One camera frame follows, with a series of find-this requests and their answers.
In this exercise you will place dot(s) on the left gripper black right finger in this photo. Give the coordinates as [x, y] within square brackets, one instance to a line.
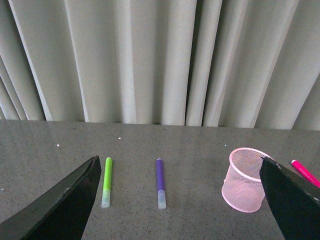
[294, 201]

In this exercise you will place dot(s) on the purple pen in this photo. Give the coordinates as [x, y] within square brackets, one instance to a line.
[160, 180]

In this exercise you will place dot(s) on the pink pen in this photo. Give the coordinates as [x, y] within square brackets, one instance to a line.
[305, 173]

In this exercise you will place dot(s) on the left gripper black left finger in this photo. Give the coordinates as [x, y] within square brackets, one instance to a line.
[62, 212]

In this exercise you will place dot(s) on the green pen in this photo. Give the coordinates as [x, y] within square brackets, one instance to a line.
[107, 181]

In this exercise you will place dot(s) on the pink mesh cup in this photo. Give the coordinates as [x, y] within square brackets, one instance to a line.
[242, 188]

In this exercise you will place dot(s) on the grey curtain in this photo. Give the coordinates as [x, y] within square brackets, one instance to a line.
[212, 63]

